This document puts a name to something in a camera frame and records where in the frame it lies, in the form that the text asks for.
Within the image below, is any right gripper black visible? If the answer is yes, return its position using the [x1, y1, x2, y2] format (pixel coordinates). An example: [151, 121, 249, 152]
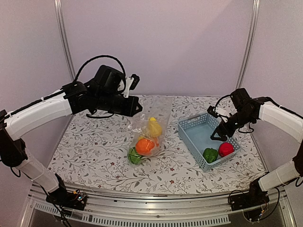
[211, 109, 255, 141]

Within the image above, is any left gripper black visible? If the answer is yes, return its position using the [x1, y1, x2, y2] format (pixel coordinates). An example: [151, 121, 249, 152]
[95, 91, 143, 117]

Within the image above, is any green toy pepper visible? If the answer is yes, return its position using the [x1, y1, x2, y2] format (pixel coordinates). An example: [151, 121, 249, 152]
[203, 148, 218, 163]

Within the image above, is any clear zip top bag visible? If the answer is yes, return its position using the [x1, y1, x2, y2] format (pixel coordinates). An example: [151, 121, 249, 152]
[127, 96, 173, 166]

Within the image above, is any yellow toy pear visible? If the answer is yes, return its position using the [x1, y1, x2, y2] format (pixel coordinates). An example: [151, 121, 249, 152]
[148, 117, 162, 137]

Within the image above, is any green orange toy mango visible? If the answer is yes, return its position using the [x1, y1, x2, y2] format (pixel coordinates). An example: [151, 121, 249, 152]
[152, 137, 160, 152]

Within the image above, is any orange toy fruit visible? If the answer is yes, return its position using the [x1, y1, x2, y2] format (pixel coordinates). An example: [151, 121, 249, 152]
[135, 138, 155, 156]

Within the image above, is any green toy watermelon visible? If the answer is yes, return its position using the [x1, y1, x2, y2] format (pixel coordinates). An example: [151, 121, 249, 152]
[127, 147, 146, 165]

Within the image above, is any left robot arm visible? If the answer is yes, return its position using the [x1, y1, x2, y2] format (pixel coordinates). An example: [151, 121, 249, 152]
[0, 65, 143, 205]

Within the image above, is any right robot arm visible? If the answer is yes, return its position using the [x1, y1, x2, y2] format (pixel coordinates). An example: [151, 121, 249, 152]
[207, 88, 303, 206]

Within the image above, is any red toy apple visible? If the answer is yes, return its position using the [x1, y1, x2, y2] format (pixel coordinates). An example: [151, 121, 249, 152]
[218, 142, 235, 157]

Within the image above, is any light blue plastic basket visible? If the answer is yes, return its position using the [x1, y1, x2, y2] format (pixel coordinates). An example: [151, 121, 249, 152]
[178, 112, 241, 172]

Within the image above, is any floral tablecloth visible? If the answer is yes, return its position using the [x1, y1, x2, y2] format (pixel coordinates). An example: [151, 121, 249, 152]
[48, 96, 267, 194]

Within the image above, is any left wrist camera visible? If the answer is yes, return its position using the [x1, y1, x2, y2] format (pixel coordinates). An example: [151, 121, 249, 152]
[123, 74, 140, 98]

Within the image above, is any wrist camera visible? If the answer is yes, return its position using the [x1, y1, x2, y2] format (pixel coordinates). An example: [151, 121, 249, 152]
[123, 74, 140, 98]
[207, 106, 218, 118]

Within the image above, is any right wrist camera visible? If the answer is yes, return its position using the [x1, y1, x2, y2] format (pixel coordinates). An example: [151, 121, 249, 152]
[207, 106, 218, 118]

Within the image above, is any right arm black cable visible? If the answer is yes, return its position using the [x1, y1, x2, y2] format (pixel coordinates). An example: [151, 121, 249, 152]
[214, 94, 255, 134]

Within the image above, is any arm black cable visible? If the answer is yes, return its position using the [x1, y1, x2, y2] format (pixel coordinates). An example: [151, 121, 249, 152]
[214, 94, 255, 134]
[74, 55, 126, 83]

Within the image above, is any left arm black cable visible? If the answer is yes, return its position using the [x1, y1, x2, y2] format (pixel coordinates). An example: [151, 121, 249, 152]
[74, 55, 126, 83]

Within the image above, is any front aluminium rail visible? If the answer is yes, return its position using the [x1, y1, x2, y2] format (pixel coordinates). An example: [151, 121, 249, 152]
[19, 183, 299, 227]

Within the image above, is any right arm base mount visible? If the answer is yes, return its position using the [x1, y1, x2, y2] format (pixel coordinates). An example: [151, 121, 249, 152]
[228, 183, 269, 222]

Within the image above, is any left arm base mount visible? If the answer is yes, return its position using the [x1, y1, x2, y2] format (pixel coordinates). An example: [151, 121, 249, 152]
[46, 174, 87, 210]

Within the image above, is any left aluminium frame post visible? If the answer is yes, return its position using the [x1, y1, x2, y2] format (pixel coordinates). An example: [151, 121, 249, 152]
[53, 0, 76, 80]

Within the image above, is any aluminium frame post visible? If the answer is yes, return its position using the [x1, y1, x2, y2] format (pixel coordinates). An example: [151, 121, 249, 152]
[236, 0, 260, 89]
[53, 0, 76, 80]

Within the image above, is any right aluminium frame post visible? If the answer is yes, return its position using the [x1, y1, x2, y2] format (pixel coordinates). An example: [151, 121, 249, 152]
[236, 0, 260, 89]

